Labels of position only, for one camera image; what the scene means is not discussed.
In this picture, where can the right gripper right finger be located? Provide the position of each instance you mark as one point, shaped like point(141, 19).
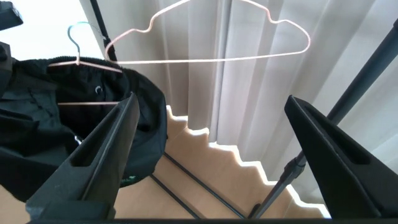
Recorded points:
point(339, 174)

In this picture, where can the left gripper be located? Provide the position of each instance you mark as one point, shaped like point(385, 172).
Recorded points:
point(5, 68)

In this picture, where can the pink clothes hanger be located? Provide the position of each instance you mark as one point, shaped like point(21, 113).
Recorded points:
point(77, 59)
point(217, 59)

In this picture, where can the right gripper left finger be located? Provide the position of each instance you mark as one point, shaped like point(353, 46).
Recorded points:
point(62, 186)

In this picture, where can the black shorts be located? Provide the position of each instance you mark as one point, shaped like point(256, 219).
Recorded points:
point(31, 124)

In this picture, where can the black clothes rack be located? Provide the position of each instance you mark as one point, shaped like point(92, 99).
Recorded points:
point(357, 87)

